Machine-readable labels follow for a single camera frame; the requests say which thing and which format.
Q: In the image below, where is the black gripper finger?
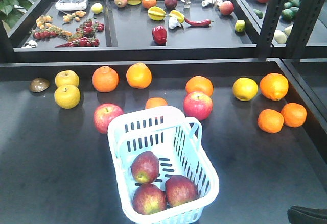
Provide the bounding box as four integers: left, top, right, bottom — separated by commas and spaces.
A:
287, 206, 326, 224

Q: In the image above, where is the light blue plastic basket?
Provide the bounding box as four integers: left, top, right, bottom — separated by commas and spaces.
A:
107, 106, 219, 223

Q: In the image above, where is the small tangerine left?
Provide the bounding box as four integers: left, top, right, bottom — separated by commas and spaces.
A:
257, 109, 284, 134

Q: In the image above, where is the small tangerine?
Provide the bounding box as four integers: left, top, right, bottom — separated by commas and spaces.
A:
257, 109, 284, 134
281, 103, 307, 128

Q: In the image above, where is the small tangerine right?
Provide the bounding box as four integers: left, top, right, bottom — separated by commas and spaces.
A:
281, 103, 307, 128

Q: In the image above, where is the large orange right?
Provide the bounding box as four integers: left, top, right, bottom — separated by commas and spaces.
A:
260, 73, 289, 101

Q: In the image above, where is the yellow round citrus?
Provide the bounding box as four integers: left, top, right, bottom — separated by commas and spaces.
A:
232, 77, 258, 102

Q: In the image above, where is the pink red apple centre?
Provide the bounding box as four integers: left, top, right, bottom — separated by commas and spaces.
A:
183, 91, 213, 121

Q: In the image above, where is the pink red apple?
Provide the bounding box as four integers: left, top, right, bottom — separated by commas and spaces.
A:
183, 91, 213, 121
94, 103, 124, 134

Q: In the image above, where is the black wood produce display stand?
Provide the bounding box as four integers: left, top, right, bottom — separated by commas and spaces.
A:
1, 0, 326, 223

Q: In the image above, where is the orange behind centre apple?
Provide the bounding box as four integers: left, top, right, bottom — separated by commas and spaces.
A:
185, 76, 214, 96

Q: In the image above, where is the white pear large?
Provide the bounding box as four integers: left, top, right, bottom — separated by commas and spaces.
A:
273, 30, 287, 44

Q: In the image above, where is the small orange left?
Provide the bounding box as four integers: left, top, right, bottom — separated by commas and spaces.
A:
145, 97, 168, 109

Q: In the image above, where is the red chili pepper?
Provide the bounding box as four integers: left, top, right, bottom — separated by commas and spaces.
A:
184, 18, 213, 27

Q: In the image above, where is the pink red apple left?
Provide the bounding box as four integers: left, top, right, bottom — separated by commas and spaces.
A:
94, 103, 124, 134

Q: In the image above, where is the red bell pepper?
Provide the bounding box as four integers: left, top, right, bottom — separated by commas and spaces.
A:
152, 26, 167, 45

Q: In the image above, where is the white garlic bulb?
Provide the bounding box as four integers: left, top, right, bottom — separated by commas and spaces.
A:
168, 16, 182, 30

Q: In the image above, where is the orange back left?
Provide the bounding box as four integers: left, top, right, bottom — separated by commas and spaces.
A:
92, 66, 120, 93

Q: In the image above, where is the yellow pear apple lower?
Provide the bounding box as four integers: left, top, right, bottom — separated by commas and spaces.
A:
54, 85, 81, 109

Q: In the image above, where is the yellow pear apple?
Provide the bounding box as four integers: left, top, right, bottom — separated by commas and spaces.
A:
55, 70, 80, 88
54, 85, 81, 109

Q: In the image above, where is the yellow pear apple upper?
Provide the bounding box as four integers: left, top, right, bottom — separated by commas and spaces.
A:
55, 70, 80, 88

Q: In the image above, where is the brown mushroom cap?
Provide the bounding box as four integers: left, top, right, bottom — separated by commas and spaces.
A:
29, 77, 50, 93

